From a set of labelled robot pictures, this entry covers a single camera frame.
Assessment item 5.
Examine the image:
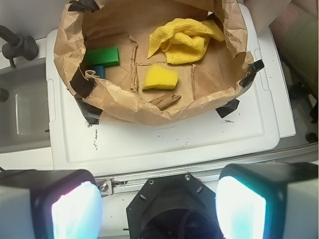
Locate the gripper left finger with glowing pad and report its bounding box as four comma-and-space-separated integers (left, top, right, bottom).
0, 169, 103, 239

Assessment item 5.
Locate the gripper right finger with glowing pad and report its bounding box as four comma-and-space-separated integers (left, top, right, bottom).
216, 162, 319, 239

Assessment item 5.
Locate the yellow microfiber cloth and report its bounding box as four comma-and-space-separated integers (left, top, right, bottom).
148, 18, 225, 65

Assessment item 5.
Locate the white plastic bin lid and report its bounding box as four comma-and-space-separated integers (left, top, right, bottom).
46, 5, 296, 176

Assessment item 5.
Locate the grey sink basin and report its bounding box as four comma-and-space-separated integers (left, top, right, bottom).
0, 58, 50, 153

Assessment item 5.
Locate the blue block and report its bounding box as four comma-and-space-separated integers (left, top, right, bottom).
88, 65, 106, 79

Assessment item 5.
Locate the brown wood piece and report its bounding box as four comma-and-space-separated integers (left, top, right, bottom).
149, 92, 181, 111

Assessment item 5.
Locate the green rectangular block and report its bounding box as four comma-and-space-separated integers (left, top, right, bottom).
84, 47, 120, 67

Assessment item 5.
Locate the dark grey faucet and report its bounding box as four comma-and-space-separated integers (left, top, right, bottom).
0, 25, 39, 68

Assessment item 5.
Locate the yellow sponge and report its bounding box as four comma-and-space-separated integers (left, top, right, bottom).
142, 65, 179, 90

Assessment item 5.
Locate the brown paper bag tray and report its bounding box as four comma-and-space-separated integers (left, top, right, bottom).
54, 0, 263, 126

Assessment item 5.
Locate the aluminium rail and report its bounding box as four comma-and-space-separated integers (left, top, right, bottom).
95, 143, 319, 194

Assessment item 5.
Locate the black octagonal mount plate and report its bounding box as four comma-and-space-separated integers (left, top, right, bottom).
126, 174, 224, 239

